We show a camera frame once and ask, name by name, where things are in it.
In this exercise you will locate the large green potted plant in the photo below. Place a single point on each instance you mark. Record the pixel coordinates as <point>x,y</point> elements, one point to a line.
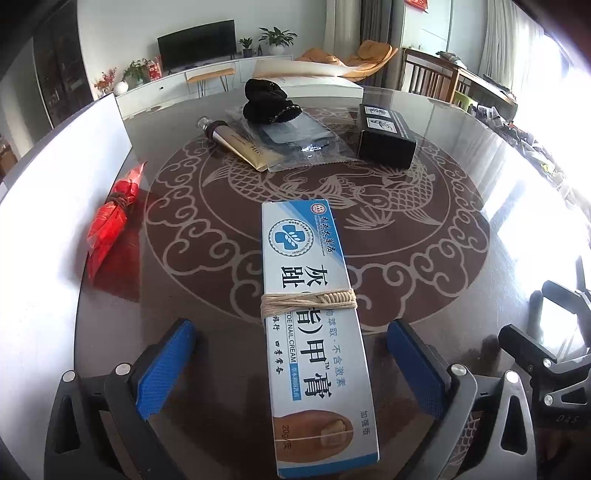
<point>277,39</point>

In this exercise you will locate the white sheer window curtain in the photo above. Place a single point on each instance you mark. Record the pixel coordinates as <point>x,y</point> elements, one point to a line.
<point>512,41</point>

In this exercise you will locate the wooden hairpin leg stool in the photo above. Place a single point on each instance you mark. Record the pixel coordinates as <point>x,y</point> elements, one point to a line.
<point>210,74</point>

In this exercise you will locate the wooden slatted chair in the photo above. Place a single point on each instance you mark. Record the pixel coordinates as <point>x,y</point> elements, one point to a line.
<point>427,74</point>

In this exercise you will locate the pile of small clutter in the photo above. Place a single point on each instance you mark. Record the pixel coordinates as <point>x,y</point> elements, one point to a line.
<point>521,138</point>

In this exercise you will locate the red wall decoration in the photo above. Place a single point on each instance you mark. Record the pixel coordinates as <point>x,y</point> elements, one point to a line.
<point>417,3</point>

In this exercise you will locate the black rectangular box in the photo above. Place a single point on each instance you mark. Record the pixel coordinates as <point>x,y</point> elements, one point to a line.
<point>385,143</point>

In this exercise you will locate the red plastic packet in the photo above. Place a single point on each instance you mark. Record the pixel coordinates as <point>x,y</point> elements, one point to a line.
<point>108,217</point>

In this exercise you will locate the black cloth bundle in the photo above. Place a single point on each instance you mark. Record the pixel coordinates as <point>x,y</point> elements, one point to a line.
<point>270,113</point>

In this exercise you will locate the small green potted plant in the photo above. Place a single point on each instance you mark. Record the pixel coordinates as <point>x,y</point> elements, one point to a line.
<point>246,46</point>

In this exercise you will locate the white television cabinet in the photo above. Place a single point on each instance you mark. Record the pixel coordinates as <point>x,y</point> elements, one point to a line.
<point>157,90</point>

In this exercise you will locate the white low bench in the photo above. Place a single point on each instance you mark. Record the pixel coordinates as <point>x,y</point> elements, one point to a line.
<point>323,86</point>

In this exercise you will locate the white board panel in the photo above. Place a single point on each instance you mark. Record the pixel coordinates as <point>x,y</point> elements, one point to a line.
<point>55,184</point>

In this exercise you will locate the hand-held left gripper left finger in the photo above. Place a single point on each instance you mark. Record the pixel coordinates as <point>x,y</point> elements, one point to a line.
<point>161,369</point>

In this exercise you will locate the grey curtain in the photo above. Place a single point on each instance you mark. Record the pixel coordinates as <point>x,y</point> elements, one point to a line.
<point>376,32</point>

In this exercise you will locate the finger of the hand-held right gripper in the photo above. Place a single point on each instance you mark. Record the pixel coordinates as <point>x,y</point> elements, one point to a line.
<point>561,293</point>
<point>526,344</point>

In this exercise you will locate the orange lounge chair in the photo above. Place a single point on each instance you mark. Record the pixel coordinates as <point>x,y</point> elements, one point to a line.
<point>369,55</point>

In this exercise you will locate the phone case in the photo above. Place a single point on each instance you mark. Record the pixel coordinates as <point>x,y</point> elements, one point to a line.
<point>295,138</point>

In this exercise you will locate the white vase with red flowers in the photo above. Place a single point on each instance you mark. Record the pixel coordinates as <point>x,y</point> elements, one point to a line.
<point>121,87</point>

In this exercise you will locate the cream long cushion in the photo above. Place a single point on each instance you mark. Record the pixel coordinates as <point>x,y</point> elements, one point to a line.
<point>300,69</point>

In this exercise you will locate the dark glass display cabinet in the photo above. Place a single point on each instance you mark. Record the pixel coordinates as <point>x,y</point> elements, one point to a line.
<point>60,69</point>

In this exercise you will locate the gold cosmetic tube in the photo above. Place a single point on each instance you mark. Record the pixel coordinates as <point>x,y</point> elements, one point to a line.
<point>249,150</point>

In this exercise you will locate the white blue cream box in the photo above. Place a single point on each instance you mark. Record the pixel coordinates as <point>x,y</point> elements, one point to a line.
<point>314,369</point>

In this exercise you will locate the red gift box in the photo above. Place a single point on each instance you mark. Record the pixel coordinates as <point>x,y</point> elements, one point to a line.
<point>154,70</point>

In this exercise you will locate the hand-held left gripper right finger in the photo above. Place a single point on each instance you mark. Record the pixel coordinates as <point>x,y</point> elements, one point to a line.
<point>418,364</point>

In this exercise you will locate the bushy green potted plant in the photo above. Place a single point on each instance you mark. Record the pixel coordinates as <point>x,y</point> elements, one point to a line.
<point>136,71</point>

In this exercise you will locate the green plastic stool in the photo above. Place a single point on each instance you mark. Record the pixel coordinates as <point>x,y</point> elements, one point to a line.
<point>462,99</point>

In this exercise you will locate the black television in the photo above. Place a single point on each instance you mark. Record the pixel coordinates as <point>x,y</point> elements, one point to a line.
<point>196,44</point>

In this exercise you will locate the wooden side table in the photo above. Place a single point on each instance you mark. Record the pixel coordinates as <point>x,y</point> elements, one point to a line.
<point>489,87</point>

